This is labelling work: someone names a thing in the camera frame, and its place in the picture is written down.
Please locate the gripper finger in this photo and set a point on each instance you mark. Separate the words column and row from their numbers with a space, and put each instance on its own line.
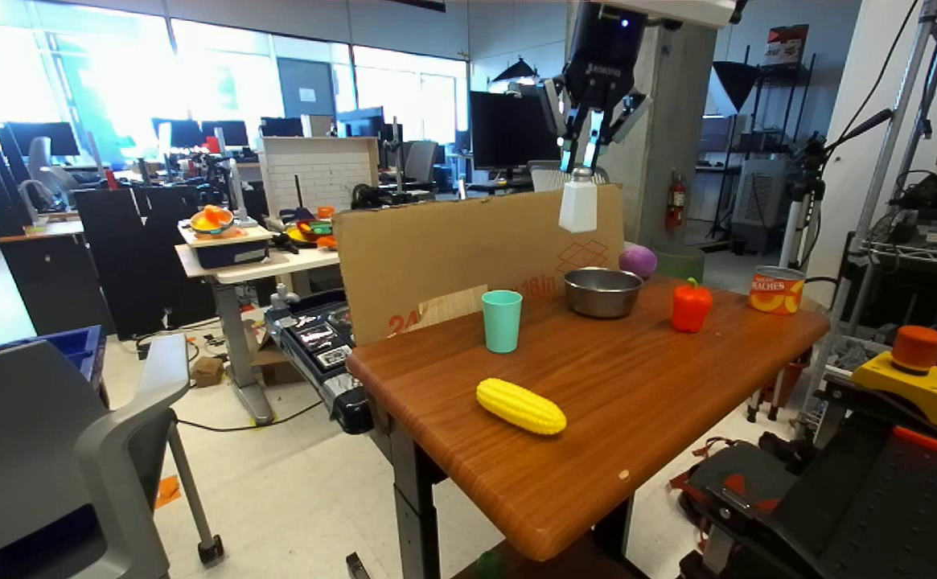
column 595, row 141
column 568, row 141

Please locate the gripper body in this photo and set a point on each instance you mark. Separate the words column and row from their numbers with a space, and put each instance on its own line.
column 603, row 56

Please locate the white plastic bottle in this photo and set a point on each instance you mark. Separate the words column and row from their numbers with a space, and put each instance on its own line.
column 578, row 201

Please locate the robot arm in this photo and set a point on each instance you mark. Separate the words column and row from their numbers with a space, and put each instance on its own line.
column 677, row 8

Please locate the metal bowl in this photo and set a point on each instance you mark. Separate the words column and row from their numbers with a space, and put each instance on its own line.
column 602, row 293

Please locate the bowl of toy fruit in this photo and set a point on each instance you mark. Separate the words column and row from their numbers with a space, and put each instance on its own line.
column 211, row 219

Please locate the black monitor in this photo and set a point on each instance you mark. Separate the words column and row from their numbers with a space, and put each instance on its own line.
column 508, row 129

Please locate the red fire extinguisher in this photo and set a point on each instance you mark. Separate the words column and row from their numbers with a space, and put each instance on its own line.
column 676, row 203

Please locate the purple toy plum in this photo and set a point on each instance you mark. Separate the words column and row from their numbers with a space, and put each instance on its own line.
column 638, row 262

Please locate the green bin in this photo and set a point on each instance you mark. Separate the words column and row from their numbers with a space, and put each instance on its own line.
column 681, row 264

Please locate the cardboard sheet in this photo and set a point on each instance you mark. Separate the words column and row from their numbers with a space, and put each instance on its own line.
column 452, row 257

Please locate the black shelf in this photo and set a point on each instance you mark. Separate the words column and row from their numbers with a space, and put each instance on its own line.
column 782, row 112

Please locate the orange toy bell pepper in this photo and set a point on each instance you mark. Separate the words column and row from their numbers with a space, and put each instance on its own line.
column 691, row 307

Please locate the teal plastic cup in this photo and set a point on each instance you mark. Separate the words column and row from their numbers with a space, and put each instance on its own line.
column 502, row 322

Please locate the can of peaches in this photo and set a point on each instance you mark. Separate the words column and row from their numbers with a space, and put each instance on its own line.
column 775, row 291

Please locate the white brick pattern toy kitchen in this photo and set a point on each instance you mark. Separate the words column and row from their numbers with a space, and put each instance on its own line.
column 315, row 173

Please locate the yellow toy corn cob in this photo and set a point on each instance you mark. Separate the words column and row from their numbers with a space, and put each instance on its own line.
column 520, row 406

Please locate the white table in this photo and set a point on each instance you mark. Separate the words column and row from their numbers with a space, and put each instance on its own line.
column 235, row 322

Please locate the yellow emergency stop button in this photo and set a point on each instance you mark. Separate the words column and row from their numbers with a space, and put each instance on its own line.
column 914, row 378

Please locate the small cardboard box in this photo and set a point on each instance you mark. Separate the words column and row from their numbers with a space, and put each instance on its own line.
column 208, row 371

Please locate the blue plastic bin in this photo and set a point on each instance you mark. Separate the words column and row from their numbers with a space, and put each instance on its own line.
column 74, row 346

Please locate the grey chair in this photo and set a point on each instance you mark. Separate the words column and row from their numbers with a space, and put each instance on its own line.
column 50, row 466

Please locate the camera on tripod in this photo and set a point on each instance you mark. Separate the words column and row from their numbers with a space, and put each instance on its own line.
column 806, row 193

